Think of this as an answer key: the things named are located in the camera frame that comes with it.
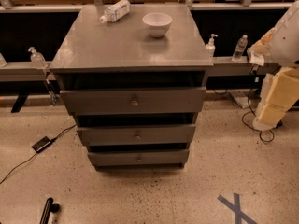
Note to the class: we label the black handle object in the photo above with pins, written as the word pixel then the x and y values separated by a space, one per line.
pixel 50 207

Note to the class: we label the grey top drawer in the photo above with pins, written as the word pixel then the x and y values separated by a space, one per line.
pixel 128 101

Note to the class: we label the grey drawer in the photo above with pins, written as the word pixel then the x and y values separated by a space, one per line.
pixel 178 156
pixel 135 135
pixel 128 101

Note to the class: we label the white paper packet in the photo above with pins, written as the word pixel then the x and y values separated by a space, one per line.
pixel 256 59

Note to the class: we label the grey bottom drawer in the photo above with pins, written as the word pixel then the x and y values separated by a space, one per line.
pixel 178 156

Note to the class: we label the black power adapter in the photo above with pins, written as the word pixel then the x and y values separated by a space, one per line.
pixel 41 144

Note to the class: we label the white ceramic bowl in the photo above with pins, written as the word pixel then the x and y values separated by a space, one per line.
pixel 157 24

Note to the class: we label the white pump sanitizer bottle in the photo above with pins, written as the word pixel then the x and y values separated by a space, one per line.
pixel 210 46

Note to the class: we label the upright clear water bottle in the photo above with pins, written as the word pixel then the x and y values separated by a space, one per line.
pixel 240 48

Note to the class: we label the clear container far left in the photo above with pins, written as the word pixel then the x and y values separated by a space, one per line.
pixel 3 62

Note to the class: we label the clear pump bottle left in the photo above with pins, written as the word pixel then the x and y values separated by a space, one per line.
pixel 37 59

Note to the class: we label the lying clear water bottle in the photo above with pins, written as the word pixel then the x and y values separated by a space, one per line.
pixel 116 11

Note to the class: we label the grey drawer cabinet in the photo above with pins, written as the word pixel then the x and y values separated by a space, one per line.
pixel 122 55

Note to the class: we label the grey middle drawer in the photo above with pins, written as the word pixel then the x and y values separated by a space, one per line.
pixel 135 135

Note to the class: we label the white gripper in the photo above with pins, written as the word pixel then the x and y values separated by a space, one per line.
pixel 286 47

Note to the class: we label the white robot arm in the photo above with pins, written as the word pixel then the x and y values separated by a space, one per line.
pixel 285 42

